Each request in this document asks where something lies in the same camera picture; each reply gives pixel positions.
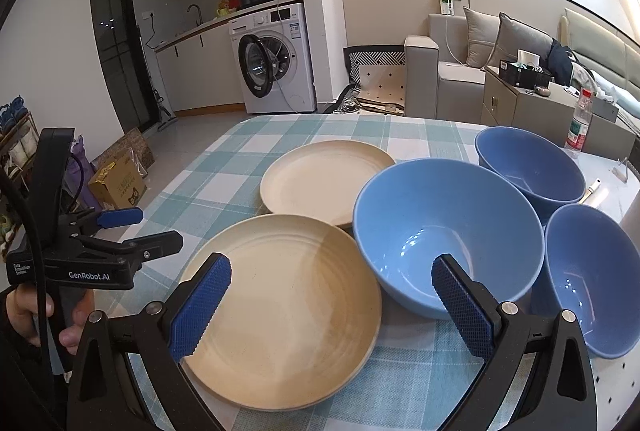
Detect large beige plate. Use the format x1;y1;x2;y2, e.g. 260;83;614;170
182;214;382;411

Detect large blue bowl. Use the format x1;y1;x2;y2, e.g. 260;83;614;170
352;158;544;319

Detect kitchen counter cabinets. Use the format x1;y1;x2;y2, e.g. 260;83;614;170
154;18;244;114

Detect person's left hand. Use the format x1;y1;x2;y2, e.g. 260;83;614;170
5;287;97;357

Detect cardboard box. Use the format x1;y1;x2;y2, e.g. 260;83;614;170
88;153;146;210

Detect checkered teal tablecloth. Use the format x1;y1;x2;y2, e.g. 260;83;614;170
74;112;591;431

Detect near right blue bowl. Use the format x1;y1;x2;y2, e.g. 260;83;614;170
532;205;639;359

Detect far blue bowl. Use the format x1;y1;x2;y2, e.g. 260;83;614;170
474;126;586;225

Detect plastic water bottle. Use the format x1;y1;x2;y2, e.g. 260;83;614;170
564;88;592;159

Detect grey sofa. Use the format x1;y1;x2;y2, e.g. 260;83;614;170
403;6;576;123

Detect white washing machine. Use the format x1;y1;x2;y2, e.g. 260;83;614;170
229;0;317;115

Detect black box on cabinet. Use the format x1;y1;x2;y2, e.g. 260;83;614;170
499;61;552;90

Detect grey cushion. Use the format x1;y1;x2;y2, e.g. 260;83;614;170
487;12;554;68
463;8;500;68

